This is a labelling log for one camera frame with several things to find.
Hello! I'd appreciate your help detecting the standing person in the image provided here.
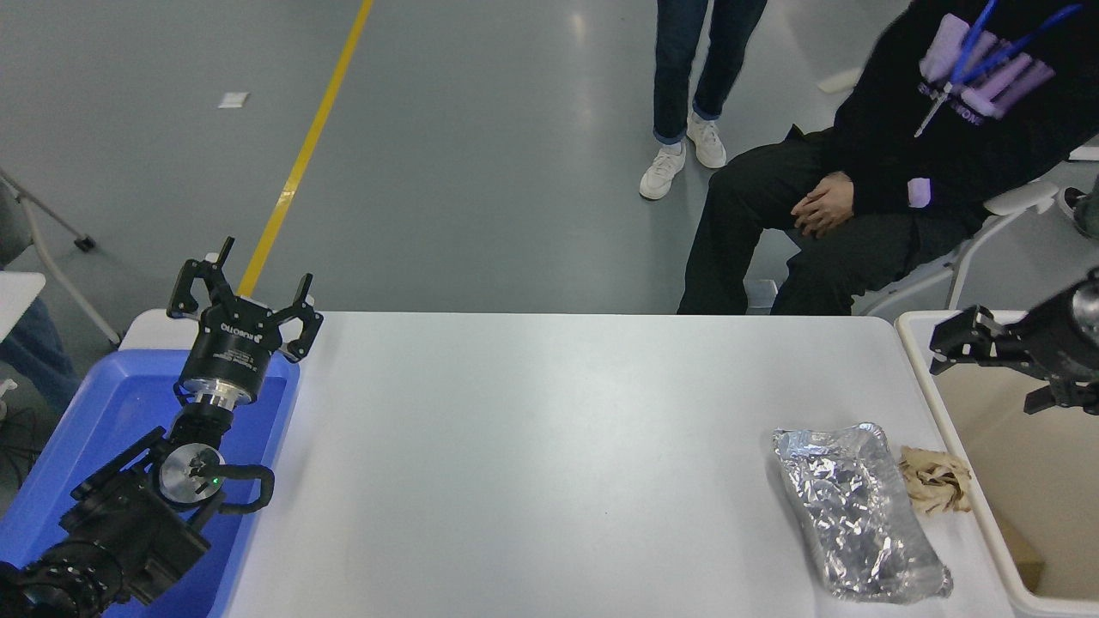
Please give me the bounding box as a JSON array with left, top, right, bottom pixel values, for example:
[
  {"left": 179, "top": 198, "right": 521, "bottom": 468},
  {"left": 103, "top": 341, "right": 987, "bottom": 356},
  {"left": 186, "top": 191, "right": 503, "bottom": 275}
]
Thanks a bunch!
[{"left": 639, "top": 0, "right": 768, "bottom": 202}]

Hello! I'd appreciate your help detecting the seated person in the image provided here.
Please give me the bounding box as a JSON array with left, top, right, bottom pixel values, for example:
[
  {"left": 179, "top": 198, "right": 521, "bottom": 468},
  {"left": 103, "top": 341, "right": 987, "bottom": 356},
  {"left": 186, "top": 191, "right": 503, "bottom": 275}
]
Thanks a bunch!
[{"left": 678, "top": 0, "right": 1099, "bottom": 316}]

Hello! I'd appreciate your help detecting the white chair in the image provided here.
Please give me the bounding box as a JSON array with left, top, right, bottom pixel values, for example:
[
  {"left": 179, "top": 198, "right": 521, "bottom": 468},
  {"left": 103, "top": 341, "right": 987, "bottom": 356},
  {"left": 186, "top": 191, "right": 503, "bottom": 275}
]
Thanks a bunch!
[{"left": 854, "top": 142, "right": 1099, "bottom": 316}]

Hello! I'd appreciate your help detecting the seated person's left hand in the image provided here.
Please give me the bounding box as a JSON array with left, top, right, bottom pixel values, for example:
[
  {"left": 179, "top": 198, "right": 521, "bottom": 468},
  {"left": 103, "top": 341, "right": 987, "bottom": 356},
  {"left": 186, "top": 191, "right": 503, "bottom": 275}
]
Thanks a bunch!
[{"left": 807, "top": 170, "right": 856, "bottom": 226}]

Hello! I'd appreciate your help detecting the crumpled tan paper ball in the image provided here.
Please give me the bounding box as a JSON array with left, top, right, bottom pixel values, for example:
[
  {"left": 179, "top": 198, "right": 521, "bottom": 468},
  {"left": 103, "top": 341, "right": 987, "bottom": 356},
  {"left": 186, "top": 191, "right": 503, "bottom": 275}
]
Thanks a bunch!
[{"left": 897, "top": 445, "right": 974, "bottom": 518}]

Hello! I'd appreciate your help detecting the small white table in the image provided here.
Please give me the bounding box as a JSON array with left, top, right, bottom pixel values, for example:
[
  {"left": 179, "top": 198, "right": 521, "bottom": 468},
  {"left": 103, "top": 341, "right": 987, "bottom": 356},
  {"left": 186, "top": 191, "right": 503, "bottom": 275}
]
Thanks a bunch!
[{"left": 0, "top": 273, "right": 48, "bottom": 340}]

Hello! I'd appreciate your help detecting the seated person's right hand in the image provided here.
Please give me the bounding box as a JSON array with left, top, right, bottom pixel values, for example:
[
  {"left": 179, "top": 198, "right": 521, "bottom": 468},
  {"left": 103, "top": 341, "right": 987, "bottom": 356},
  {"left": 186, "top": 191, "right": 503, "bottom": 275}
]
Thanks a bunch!
[{"left": 790, "top": 191, "right": 838, "bottom": 240}]

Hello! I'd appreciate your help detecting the crumpled silver foil tray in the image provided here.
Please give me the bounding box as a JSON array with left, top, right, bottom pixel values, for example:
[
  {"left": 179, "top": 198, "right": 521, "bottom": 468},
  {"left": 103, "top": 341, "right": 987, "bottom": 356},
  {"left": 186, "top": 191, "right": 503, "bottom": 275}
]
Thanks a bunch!
[{"left": 771, "top": 421, "right": 955, "bottom": 603}]

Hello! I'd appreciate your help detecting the large pale bin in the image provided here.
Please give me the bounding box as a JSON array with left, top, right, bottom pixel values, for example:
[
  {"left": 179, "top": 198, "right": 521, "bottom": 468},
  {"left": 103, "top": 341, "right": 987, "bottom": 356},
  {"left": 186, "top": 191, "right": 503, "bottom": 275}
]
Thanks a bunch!
[{"left": 896, "top": 311, "right": 1099, "bottom": 618}]

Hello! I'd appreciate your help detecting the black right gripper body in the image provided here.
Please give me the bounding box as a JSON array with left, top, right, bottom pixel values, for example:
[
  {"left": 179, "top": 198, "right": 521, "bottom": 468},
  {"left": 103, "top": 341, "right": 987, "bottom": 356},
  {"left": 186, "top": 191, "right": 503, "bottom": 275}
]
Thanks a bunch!
[{"left": 1029, "top": 288, "right": 1099, "bottom": 389}]

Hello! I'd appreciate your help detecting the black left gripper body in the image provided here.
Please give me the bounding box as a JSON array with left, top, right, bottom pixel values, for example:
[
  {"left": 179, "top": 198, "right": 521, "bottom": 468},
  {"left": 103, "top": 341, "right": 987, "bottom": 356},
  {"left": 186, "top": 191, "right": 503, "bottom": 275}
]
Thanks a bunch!
[{"left": 179, "top": 294, "right": 286, "bottom": 404}]

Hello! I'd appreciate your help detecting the blue plastic tray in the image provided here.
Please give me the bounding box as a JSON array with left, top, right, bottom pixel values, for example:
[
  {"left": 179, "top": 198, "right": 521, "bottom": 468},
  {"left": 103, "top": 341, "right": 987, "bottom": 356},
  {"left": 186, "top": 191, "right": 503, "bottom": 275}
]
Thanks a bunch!
[{"left": 0, "top": 346, "right": 301, "bottom": 618}]

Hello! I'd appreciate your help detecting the grey wheeled frame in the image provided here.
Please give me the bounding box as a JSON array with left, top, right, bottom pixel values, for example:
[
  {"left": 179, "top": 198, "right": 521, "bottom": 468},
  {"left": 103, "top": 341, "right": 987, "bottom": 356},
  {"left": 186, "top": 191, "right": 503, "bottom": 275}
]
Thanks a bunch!
[{"left": 0, "top": 167, "right": 125, "bottom": 346}]

